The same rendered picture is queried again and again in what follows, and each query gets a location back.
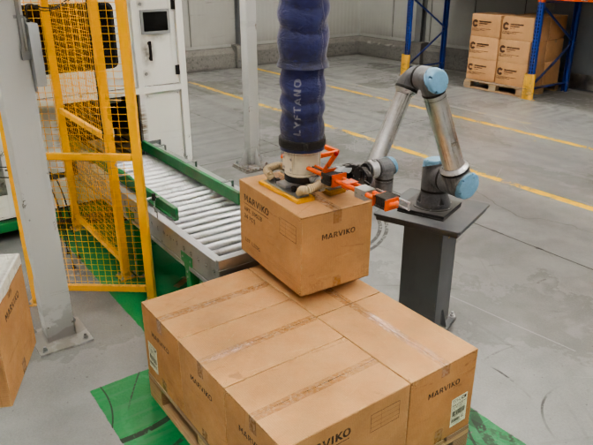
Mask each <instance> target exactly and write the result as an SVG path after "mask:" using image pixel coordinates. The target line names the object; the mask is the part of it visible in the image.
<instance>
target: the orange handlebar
mask: <svg viewBox="0 0 593 445"><path fill-rule="evenodd" d="M325 150H327V151H329V152H325V153H321V157H320V158H324V157H328V156H332V154H333V153H334V151H337V152H338V153H339V151H340V150H339V149H337V148H334V147H330V146H328V145H325ZM306 169H307V170H309V171H310V172H312V173H314V174H316V175H319V176H321V171H319V170H316V169H314V168H312V167H310V166H308V167H307V168H306ZM334 182H335V183H336V184H338V185H341V188H343V189H345V190H351V191H353V192H354V191H355V187H356V186H360V184H359V183H358V181H356V180H354V179H352V178H350V179H348V178H345V177H342V180H340V179H337V178H336V179H335V180H334ZM375 193H379V192H377V191H373V192H372V194H375ZM372 194H370V193H368V192H367V193H366V194H365V195H364V196H365V197H366V198H368V199H371V200H372ZM398 205H399V201H398V200H397V201H395V202H390V203H389V204H388V206H389V207H398Z"/></svg>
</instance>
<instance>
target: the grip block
mask: <svg viewBox="0 0 593 445"><path fill-rule="evenodd" d="M335 170H336V168H332V169H327V170H322V171H321V183H322V184H324V185H328V186H331V185H332V188H333V187H336V186H340V185H338V184H336V183H335V182H334V180H335V179H336V178H337V179H340V180H342V177H345V178H347V172H335Z"/></svg>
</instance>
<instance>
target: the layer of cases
mask: <svg viewBox="0 0 593 445"><path fill-rule="evenodd" d="M141 306H142V314H143V322H144V330H145V338H146V353H147V360H148V368H149V372H150V373H151V374H152V376H153V377H154V378H155V379H156V380H157V381H158V382H159V383H160V385H161V386H162V387H163V388H164V390H165V391H166V392H167V393H168V395H169V396H170V397H171V398H172V400H173V401H174V402H175V403H176V405H177V406H178V407H179V408H180V410H181V411H182V412H183V413H184V415H185V416H186V417H187V418H188V419H189V420H190V421H191V423H192V424H193V425H194V426H195V427H196V429H197V430H198V431H199V433H200V434H201V435H202V436H203V437H204V439H205V440H206V441H207V442H208V444H209V445H434V444H436V443H437V442H439V441H441V440H443V439H445V438H446V437H448V436H449V435H450V434H452V433H454V432H456V431H457V430H459V429H461V428H462V427H464V426H466V425H467V424H468V423H469V411H470V404H471V397H472V390H473V384H474V377H475V371H476V363H477V352H478V348H476V347H475V346H473V345H471V344H470V343H467V342H465V341H464V340H462V339H461V338H460V337H458V336H455V335H454V334H452V333H450V332H449V331H447V330H445V329H443V328H442V327H440V326H439V325H437V324H435V323H433V322H432V321H429V320H428V319H426V318H425V317H423V316H422V315H420V314H418V313H416V312H414V311H412V310H411V309H409V308H408V307H406V306H405V305H402V304H401V303H399V302H397V301H395V300H394V299H392V298H390V297H389V296H387V295H385V294H384V293H382V292H380V291H379V290H376V289H374V288H373V287H371V286H370V285H369V284H367V283H364V282H363V281H361V280H359V279H356V280H354V281H350V282H347V283H343V284H340V285H337V286H334V287H331V288H328V289H325V290H321V291H317V292H314V293H312V294H309V295H306V296H303V297H300V296H299V295H297V294H296V293H295V292H294V291H293V290H292V289H291V288H290V287H288V286H287V285H286V284H285V283H283V282H282V281H281V280H280V279H278V278H277V277H276V276H275V275H273V274H272V273H271V272H270V271H268V270H267V269H266V268H264V267H263V266H262V265H261V264H260V265H258V266H255V267H252V268H247V269H244V270H241V271H238V272H236V273H233V274H229V275H225V276H222V277H219V278H216V279H213V280H210V281H207V282H204V283H200V284H196V285H193V286H191V287H188V288H185V289H182V290H177V291H174V292H171V293H169V294H166V295H162V296H159V297H157V298H152V299H149V300H146V301H143V302H141Z"/></svg>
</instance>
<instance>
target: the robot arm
mask: <svg viewBox="0 0 593 445"><path fill-rule="evenodd" d="M447 84H448V76H447V74H446V73H445V71H443V70H442V69H440V68H438V67H430V66H425V65H422V64H418V65H414V66H412V67H410V68H408V70H406V71H405V72H404V73H403V74H402V75H401V76H400V78H399V79H398V80H397V81H396V84H395V86H394V87H395V89H396V92H395V94H394V98H393V100H392V102H391V104H390V106H389V109H388V111H387V114H386V116H385V119H384V121H383V124H382V126H381V127H380V130H379V134H378V136H377V138H376V140H375V142H374V145H373V147H372V150H371V152H370V155H369V157H368V160H367V161H365V162H364V163H363V164H362V165H361V164H358V165H355V164H353V163H346V164H349V165H346V164H343V166H342V167H340V166H336V168H338V169H336V170H335V172H347V178H348V179H350V178H352V179H354V180H356V181H358V183H359V184H360V185H363V184H364V181H365V180H366V181H367V182H369V183H370V187H373V188H375V189H376V188H379V189H380V190H382V191H386V192H388V191H390V192H393V181H394V174H395V173H396V172H397V171H398V163H397V161H396V160H395V159H394V158H393V157H392V156H387V155H388V153H389V150H390V148H391V146H392V144H393V142H394V138H395V136H396V133H397V132H398V130H399V127H400V125H401V123H402V120H403V117H404V115H405V113H406V110H407V108H408V106H409V103H410V100H411V98H412V97H413V96H414V95H417V92H418V90H420V91H421V94H422V97H423V98H424V104H425V107H426V110H427V114H428V117H429V120H430V123H431V127H432V132H433V135H434V139H435V142H436V145H437V149H438V151H439V156H431V157H426V158H425V159H424V161H423V166H422V179H421V191H420V193H419V194H418V196H417V202H416V204H417V205H418V206H419V207H422V208H426V209H432V210H441V209H446V208H449V207H450V204H451V201H450V199H449V195H448V194H450V195H453V196H455V197H456V198H459V199H463V200H466V199H468V198H470V197H471V196H472V195H473V194H474V193H475V191H476V190H477V188H478V185H479V180H478V179H479V178H478V175H477V174H476V173H474V172H471V171H470V169H469V163H468V162H467V161H465V160H463V157H462V151H461V148H460V144H459V140H458V137H457V133H456V130H455V126H454V120H453V117H452V113H451V110H450V106H449V102H448V99H447V93H446V89H447Z"/></svg>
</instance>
